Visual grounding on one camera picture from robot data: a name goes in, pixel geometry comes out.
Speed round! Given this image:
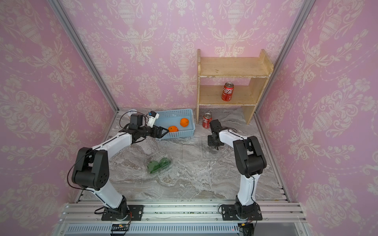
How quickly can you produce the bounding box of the orange fruit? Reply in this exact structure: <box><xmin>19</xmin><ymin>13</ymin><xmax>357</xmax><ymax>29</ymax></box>
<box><xmin>168</xmin><ymin>126</ymin><xmax>179</xmax><ymax>132</ymax></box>
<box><xmin>180</xmin><ymin>118</ymin><xmax>190</xmax><ymax>127</ymax></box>

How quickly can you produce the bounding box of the clear plastic orange clamshell container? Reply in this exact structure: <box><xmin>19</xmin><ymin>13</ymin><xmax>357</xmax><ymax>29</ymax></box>
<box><xmin>182</xmin><ymin>137</ymin><xmax>220</xmax><ymax>163</ymax></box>

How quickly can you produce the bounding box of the clear plastic green fruit clamshell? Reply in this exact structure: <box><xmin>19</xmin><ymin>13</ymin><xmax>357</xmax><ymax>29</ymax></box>
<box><xmin>144</xmin><ymin>151</ymin><xmax>173</xmax><ymax>180</ymax></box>

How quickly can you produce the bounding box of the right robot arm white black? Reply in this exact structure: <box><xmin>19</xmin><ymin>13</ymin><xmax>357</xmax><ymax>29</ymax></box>
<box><xmin>208</xmin><ymin>120</ymin><xmax>267</xmax><ymax>221</ymax></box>

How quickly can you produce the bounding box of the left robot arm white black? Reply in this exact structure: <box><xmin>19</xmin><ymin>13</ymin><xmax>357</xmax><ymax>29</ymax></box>
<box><xmin>69</xmin><ymin>111</ymin><xmax>169</xmax><ymax>221</ymax></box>

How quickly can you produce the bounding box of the light blue plastic basket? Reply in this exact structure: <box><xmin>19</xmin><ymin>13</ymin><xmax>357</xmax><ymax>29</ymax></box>
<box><xmin>155</xmin><ymin>109</ymin><xmax>195</xmax><ymax>140</ymax></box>

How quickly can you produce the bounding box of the white round tape roll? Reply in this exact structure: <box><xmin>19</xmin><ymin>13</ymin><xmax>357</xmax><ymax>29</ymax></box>
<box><xmin>128</xmin><ymin>109</ymin><xmax>137</xmax><ymax>114</ymax></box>

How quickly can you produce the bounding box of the red cola can on table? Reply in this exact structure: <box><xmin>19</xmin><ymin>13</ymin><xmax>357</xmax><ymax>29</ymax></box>
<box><xmin>202</xmin><ymin>113</ymin><xmax>212</xmax><ymax>129</ymax></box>

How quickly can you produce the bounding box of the green fruit right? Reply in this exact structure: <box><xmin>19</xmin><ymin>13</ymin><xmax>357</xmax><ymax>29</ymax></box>
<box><xmin>159</xmin><ymin>157</ymin><xmax>171</xmax><ymax>169</ymax></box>

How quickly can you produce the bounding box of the red cola can on shelf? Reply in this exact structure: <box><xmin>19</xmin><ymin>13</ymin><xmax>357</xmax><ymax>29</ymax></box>
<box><xmin>221</xmin><ymin>82</ymin><xmax>234</xmax><ymax>102</ymax></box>

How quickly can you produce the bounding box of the wooden two-tier shelf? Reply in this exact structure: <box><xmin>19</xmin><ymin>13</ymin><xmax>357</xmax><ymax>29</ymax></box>
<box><xmin>196</xmin><ymin>49</ymin><xmax>274</xmax><ymax>124</ymax></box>

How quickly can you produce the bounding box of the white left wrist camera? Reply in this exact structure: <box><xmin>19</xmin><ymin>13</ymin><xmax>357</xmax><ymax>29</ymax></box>
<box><xmin>147</xmin><ymin>111</ymin><xmax>159</xmax><ymax>128</ymax></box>

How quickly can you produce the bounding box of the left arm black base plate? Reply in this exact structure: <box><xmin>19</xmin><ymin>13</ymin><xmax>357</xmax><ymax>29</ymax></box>
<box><xmin>101</xmin><ymin>205</ymin><xmax>144</xmax><ymax>221</ymax></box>

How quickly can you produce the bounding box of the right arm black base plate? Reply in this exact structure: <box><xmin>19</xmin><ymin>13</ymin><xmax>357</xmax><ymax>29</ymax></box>
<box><xmin>220</xmin><ymin>203</ymin><xmax>263</xmax><ymax>221</ymax></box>

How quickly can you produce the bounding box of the aluminium rail front frame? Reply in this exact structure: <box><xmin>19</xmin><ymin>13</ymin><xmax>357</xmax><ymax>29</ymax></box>
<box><xmin>54</xmin><ymin>200</ymin><xmax>311</xmax><ymax>236</ymax></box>

